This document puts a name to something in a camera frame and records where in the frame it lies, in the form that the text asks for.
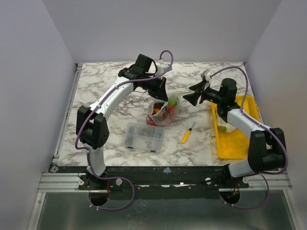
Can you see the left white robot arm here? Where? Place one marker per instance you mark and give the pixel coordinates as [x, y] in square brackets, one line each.
[91, 125]

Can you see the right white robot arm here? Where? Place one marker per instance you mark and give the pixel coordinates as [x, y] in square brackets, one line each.
[266, 149]

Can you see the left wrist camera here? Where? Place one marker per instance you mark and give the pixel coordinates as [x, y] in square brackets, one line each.
[161, 66]

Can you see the yellow plastic tray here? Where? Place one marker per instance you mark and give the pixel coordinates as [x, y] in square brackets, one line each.
[234, 145]

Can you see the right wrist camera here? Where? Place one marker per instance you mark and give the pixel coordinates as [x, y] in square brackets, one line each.
[206, 76]

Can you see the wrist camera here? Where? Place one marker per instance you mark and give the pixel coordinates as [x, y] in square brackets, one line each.
[206, 76]
[161, 66]

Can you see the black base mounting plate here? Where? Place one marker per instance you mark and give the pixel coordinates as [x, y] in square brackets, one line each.
[154, 182]

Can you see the red bell pepper toy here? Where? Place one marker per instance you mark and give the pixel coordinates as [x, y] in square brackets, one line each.
[151, 121]

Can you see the clear screw organizer box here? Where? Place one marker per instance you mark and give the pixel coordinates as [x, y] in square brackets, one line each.
[144, 137]

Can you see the white cauliflower toy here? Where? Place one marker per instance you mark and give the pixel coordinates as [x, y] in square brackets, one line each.
[222, 124]

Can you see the yellow handle screwdriver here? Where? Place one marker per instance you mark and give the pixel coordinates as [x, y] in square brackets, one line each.
[187, 134]

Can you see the clear zip top bag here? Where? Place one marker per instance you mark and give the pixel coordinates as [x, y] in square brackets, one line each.
[165, 122]

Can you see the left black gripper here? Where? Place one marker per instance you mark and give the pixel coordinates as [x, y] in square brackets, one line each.
[159, 92]

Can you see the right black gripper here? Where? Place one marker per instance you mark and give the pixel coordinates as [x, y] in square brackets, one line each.
[203, 90]

